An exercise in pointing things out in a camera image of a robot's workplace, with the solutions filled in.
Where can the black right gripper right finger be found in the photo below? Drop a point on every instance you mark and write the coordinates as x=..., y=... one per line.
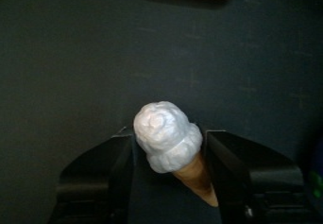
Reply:
x=252, y=174

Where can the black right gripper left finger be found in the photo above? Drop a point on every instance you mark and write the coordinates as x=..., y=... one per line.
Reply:
x=98, y=171

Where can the white toy ice cream cone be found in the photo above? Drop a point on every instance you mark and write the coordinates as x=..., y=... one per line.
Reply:
x=169, y=139

